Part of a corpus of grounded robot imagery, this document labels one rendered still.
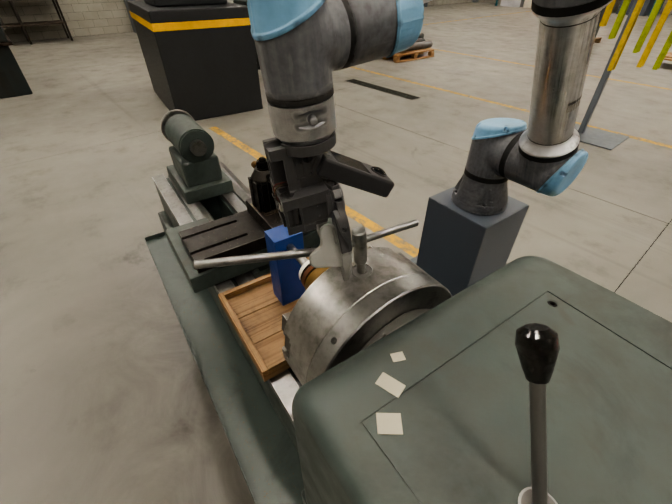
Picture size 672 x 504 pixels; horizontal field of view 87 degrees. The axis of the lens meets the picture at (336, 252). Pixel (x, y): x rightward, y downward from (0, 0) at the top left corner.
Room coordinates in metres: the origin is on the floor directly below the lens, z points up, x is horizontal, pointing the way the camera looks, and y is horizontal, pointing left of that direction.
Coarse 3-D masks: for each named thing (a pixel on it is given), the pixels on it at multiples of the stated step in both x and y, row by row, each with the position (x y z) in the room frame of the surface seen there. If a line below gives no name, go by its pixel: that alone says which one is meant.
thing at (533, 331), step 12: (528, 324) 0.19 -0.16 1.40; (540, 324) 0.19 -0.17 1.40; (516, 336) 0.18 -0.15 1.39; (528, 336) 0.17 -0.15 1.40; (540, 336) 0.17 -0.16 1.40; (552, 336) 0.17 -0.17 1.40; (516, 348) 0.18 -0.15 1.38; (528, 348) 0.17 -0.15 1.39; (540, 348) 0.17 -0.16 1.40; (552, 348) 0.17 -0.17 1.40; (528, 360) 0.16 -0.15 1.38; (540, 360) 0.16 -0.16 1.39; (552, 360) 0.16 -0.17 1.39; (528, 372) 0.16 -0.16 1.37; (540, 372) 0.16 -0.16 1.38; (552, 372) 0.16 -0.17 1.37
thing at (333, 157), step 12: (324, 156) 0.40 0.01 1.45; (336, 156) 0.43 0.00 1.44; (324, 168) 0.40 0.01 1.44; (336, 168) 0.40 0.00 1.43; (348, 168) 0.41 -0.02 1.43; (360, 168) 0.42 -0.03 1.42; (372, 168) 0.44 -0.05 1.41; (336, 180) 0.40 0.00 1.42; (348, 180) 0.41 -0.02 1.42; (360, 180) 0.41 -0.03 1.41; (372, 180) 0.42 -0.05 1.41; (384, 180) 0.42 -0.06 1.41; (372, 192) 0.42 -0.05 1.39; (384, 192) 0.42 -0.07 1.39
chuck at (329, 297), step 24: (384, 264) 0.45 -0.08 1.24; (408, 264) 0.47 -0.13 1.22; (312, 288) 0.42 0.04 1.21; (336, 288) 0.41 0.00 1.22; (360, 288) 0.40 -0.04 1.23; (312, 312) 0.38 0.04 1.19; (336, 312) 0.37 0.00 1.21; (288, 336) 0.38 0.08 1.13; (312, 336) 0.35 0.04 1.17; (288, 360) 0.37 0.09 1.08
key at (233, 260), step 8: (400, 224) 0.46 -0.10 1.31; (408, 224) 0.46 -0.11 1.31; (416, 224) 0.46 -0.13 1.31; (376, 232) 0.44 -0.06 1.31; (384, 232) 0.44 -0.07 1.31; (392, 232) 0.44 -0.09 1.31; (352, 240) 0.43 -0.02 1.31; (368, 240) 0.43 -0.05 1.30; (312, 248) 0.40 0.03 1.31; (232, 256) 0.37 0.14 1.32; (240, 256) 0.37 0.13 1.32; (248, 256) 0.37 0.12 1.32; (256, 256) 0.37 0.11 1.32; (264, 256) 0.38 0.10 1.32; (272, 256) 0.38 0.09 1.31; (280, 256) 0.38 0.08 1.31; (288, 256) 0.39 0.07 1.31; (296, 256) 0.39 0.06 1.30; (304, 256) 0.39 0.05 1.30; (200, 264) 0.35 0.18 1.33; (208, 264) 0.35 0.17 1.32; (216, 264) 0.35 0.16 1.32; (224, 264) 0.35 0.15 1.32; (232, 264) 0.36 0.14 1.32
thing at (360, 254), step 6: (354, 228) 0.43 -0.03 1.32; (360, 228) 0.43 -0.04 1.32; (354, 234) 0.42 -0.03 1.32; (360, 234) 0.42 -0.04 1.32; (354, 240) 0.42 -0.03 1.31; (360, 240) 0.42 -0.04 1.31; (366, 240) 0.43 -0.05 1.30; (360, 246) 0.42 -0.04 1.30; (366, 246) 0.43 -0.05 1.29; (354, 252) 0.43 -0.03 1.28; (360, 252) 0.42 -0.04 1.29; (366, 252) 0.43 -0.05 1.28; (354, 258) 0.43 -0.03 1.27; (360, 258) 0.42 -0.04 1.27; (366, 258) 0.43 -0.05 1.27; (360, 264) 0.42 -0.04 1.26; (360, 270) 0.43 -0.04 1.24
